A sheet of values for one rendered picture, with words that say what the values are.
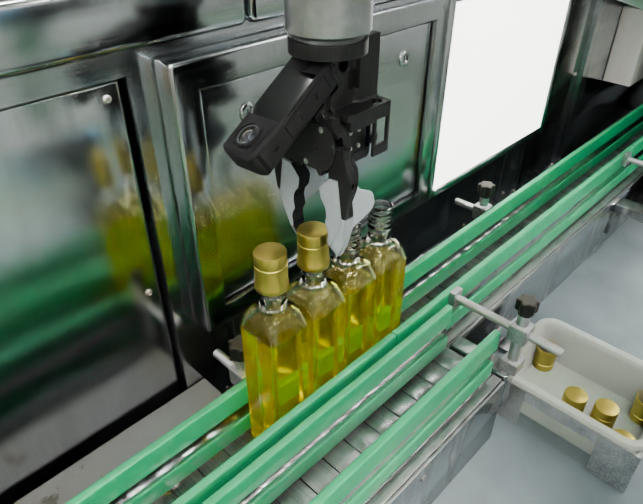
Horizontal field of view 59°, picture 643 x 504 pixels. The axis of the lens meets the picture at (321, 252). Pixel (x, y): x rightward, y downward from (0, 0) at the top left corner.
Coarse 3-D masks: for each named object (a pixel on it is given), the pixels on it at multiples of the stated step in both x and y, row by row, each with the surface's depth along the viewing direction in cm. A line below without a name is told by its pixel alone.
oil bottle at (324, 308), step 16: (288, 288) 64; (304, 288) 63; (320, 288) 62; (336, 288) 64; (304, 304) 62; (320, 304) 62; (336, 304) 64; (320, 320) 63; (336, 320) 65; (320, 336) 64; (336, 336) 66; (320, 352) 65; (336, 352) 68; (320, 368) 67; (336, 368) 70; (320, 384) 68
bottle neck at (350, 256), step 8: (360, 224) 64; (352, 232) 64; (360, 232) 64; (352, 240) 64; (352, 248) 65; (336, 256) 66; (344, 256) 65; (352, 256) 65; (344, 264) 66; (352, 264) 66
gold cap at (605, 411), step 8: (600, 400) 85; (608, 400) 85; (600, 408) 84; (608, 408) 84; (616, 408) 84; (592, 416) 86; (600, 416) 84; (608, 416) 83; (616, 416) 83; (608, 424) 84
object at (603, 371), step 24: (552, 336) 97; (576, 336) 94; (528, 360) 95; (576, 360) 95; (600, 360) 92; (624, 360) 89; (528, 384) 84; (552, 384) 94; (576, 384) 94; (600, 384) 94; (624, 384) 91; (624, 408) 90; (600, 432) 78
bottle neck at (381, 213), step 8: (376, 200) 69; (384, 200) 69; (376, 208) 67; (384, 208) 69; (392, 208) 67; (368, 216) 68; (376, 216) 67; (384, 216) 67; (392, 216) 68; (368, 224) 69; (376, 224) 68; (384, 224) 68; (368, 232) 69; (376, 232) 68; (384, 232) 68; (368, 240) 70; (376, 240) 69; (384, 240) 69
